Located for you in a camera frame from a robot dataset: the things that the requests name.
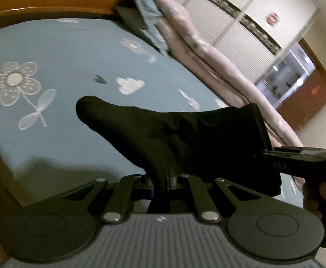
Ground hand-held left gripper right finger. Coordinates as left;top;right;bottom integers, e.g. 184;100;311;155
167;174;303;224

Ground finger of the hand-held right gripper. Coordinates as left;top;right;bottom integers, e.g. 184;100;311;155
254;146;326;178

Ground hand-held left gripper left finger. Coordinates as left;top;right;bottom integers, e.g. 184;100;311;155
21;174;155;224

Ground black pants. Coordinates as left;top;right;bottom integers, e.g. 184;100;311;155
76;95;282;213

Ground person's right hand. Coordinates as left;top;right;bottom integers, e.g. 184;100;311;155
302;181;326;220

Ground wooden door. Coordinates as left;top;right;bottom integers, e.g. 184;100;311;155
277;40;326;131

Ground pink floral quilt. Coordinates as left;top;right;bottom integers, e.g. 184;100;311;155
153;0;305;149

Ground white wardrobe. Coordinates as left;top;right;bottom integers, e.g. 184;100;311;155
177;0;320;84

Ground blue pillow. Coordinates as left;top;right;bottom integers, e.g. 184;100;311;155
131;0;170;58

